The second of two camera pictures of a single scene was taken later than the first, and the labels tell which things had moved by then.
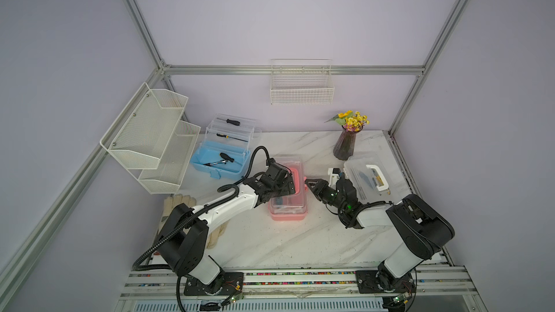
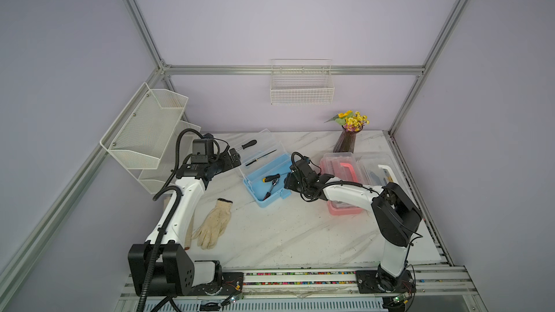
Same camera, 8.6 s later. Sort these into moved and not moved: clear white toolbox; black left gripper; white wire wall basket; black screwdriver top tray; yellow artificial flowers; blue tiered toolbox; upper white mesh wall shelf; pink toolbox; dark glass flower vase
Moved: pink toolbox; black left gripper; blue tiered toolbox; black screwdriver top tray
Not moved: white wire wall basket; clear white toolbox; yellow artificial flowers; dark glass flower vase; upper white mesh wall shelf
